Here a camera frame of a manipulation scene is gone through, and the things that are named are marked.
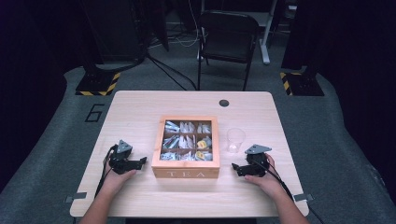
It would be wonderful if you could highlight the striped black stand base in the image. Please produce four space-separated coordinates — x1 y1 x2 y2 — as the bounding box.
279 71 325 97
75 70 121 97

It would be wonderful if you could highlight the black floor cable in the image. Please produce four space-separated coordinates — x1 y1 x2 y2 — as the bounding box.
145 50 198 91

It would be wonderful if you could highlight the wooden tea box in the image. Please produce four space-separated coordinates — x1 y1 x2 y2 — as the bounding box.
151 115 220 179

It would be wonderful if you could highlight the wooden glass box lid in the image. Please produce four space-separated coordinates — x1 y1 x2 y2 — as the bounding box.
151 115 220 171

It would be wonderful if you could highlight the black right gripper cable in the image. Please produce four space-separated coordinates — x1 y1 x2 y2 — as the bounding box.
251 160 327 224

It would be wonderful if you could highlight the pile of silver printed tea packets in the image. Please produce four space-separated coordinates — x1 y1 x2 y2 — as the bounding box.
162 120 181 161

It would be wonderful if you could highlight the clear plastic cup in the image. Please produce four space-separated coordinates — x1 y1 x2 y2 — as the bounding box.
226 127 247 154

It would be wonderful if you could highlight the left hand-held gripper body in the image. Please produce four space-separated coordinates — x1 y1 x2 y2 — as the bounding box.
107 139 138 175

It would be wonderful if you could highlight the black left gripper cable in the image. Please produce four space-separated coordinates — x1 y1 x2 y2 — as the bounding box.
93 146 116 199

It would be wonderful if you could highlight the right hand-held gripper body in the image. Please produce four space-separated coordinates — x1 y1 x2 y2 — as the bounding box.
244 144 273 173

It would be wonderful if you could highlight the pile of yellow label tea packets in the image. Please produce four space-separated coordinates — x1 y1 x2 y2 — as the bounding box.
195 122 214 161

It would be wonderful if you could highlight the black equipment stand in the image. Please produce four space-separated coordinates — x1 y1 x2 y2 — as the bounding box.
79 0 148 63

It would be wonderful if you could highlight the white desk leg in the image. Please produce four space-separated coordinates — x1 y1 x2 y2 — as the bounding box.
259 0 278 65

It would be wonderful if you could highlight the pile of white tea packets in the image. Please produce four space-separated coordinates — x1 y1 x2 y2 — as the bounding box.
178 121 197 161

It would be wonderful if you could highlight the grey tape strip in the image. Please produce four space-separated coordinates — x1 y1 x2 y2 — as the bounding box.
64 191 88 203
292 193 315 203

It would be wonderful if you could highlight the white floor cable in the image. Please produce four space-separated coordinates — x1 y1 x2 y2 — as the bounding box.
174 0 207 49

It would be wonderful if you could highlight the person's right hand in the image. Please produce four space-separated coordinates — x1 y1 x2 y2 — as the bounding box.
244 153 288 202

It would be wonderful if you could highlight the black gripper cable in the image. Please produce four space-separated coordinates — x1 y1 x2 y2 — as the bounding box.
251 160 327 224
93 146 116 199

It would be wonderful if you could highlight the person's left hand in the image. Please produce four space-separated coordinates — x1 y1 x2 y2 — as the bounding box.
101 161 138 198

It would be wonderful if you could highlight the black folding chair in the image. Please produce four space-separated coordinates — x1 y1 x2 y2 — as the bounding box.
196 10 260 91

